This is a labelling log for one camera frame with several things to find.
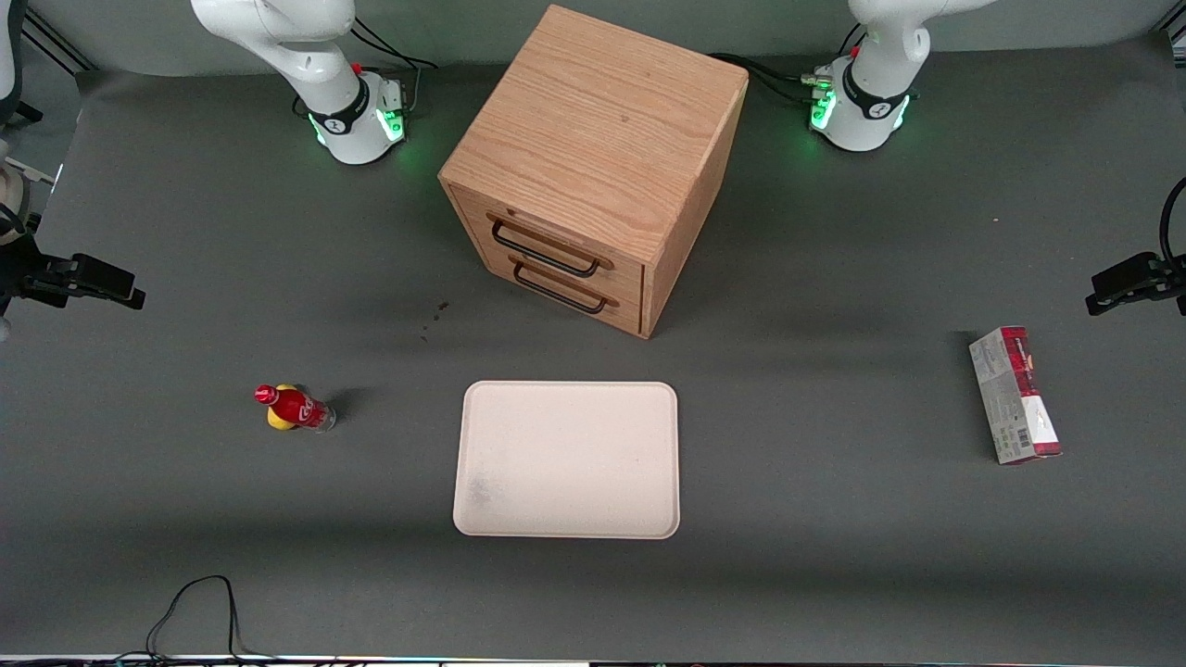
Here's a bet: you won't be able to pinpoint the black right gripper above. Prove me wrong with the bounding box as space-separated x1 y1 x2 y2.
0 209 147 317

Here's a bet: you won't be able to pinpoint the black right arm base cables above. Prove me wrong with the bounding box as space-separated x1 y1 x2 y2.
348 16 439 118

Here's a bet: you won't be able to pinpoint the yellow lemon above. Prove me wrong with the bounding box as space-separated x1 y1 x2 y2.
267 383 303 431

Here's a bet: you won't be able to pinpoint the wooden drawer cabinet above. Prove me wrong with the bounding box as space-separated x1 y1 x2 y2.
437 4 751 341

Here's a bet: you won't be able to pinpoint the red and grey carton box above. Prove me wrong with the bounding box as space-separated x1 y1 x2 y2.
968 325 1064 467

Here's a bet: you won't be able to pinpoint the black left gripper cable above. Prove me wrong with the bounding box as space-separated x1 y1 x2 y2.
1159 175 1186 268

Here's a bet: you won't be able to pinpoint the red coke bottle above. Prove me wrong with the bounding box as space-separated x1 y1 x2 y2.
255 384 337 434

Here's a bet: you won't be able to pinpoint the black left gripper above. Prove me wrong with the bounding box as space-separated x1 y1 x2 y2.
1085 252 1186 317

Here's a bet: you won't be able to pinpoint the black arm base cables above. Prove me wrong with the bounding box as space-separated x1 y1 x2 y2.
708 26 869 105
348 16 439 118

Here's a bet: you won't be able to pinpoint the black metal drawer handle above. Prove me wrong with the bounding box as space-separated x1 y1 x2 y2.
487 214 615 280
510 257 621 316

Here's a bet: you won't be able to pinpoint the thin black looped cable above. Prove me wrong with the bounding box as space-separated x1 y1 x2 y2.
109 574 284 664

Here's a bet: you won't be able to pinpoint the beige plastic tray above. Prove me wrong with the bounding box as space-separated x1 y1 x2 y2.
452 380 682 541

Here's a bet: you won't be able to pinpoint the black left arm base cables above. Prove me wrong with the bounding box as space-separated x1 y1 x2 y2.
708 26 869 105

